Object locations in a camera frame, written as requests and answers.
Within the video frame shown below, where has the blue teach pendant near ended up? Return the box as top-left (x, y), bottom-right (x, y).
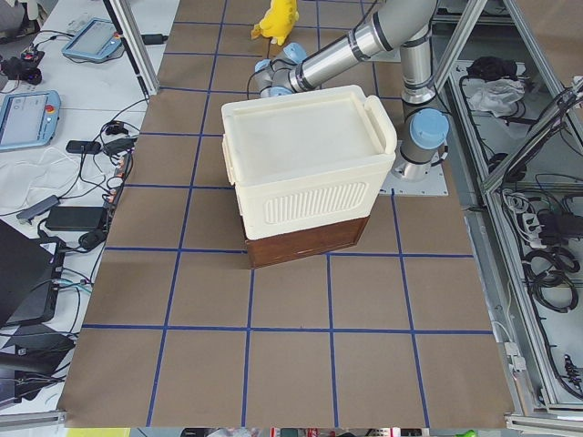
top-left (1, 90), bottom-right (61, 152)

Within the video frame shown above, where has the blue teach pendant far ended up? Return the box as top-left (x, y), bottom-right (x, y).
top-left (61, 18), bottom-right (123, 63)

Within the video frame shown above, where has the black power adapter brick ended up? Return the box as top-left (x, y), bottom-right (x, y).
top-left (46, 206), bottom-right (106, 231)

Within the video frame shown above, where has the cream drawer cabinet wooden base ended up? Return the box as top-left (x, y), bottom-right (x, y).
top-left (221, 86), bottom-right (397, 268)

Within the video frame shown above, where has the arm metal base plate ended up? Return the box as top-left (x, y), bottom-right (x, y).
top-left (379, 140), bottom-right (449, 197)

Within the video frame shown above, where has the yellow plush dinosaur toy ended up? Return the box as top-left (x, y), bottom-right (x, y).
top-left (251, 0), bottom-right (300, 46)

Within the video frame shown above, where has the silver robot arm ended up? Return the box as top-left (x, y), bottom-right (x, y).
top-left (251, 1), bottom-right (437, 107)

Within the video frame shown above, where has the aluminium frame post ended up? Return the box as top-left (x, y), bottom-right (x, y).
top-left (103, 0), bottom-right (159, 99)

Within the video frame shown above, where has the black laptop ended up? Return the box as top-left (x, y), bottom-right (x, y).
top-left (1, 222), bottom-right (65, 327)

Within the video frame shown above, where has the coiled black cable bundle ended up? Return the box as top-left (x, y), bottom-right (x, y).
top-left (523, 254), bottom-right (576, 315)

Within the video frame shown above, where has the white crumpled cloth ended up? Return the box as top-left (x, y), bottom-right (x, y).
top-left (468, 78), bottom-right (525, 117)

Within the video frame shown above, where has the blue teach pendant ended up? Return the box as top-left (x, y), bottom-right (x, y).
top-left (61, 18), bottom-right (123, 63)
top-left (1, 90), bottom-right (61, 152)

